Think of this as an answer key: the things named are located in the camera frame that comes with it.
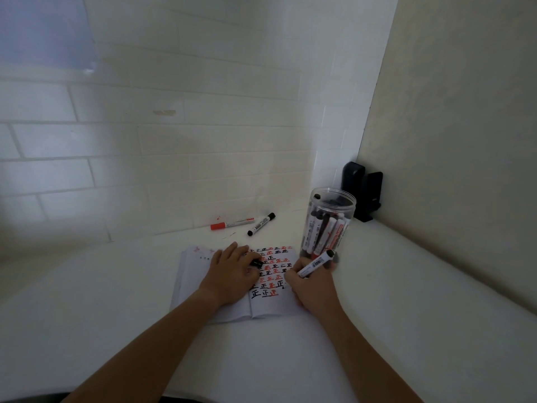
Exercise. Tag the person's left hand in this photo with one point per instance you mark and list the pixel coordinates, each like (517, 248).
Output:
(228, 274)

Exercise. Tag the person's right hand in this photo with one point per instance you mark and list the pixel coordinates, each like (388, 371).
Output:
(312, 291)

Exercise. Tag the person's left thumb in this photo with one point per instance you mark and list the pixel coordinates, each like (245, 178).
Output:
(253, 266)

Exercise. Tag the person's right fingers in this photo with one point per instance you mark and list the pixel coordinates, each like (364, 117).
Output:
(298, 276)

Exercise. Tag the black marker cap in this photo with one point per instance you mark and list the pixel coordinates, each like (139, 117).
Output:
(256, 263)

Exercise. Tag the notebook with written characters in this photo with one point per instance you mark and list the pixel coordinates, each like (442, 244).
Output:
(268, 297)

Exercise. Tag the person's left forearm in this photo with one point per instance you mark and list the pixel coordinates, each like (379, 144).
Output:
(142, 350)

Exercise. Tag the person's right forearm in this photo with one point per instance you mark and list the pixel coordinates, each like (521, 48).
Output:
(360, 356)

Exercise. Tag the black capped white marker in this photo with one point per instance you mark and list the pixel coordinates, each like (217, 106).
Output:
(261, 224)

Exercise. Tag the red capped white marker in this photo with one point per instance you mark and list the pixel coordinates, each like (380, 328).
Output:
(233, 223)

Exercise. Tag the bunch of markers in jar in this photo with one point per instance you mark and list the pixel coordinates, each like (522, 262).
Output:
(325, 232)

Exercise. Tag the clear plastic jar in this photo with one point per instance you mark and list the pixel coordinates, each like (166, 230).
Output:
(340, 214)

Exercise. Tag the black plastic device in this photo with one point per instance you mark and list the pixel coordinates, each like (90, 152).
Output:
(364, 193)

